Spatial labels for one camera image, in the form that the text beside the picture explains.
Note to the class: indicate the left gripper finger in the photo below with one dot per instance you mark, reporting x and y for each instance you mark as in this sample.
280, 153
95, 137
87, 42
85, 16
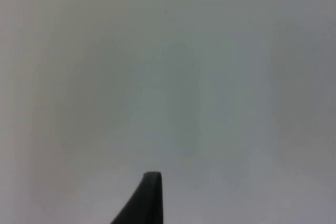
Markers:
148, 203

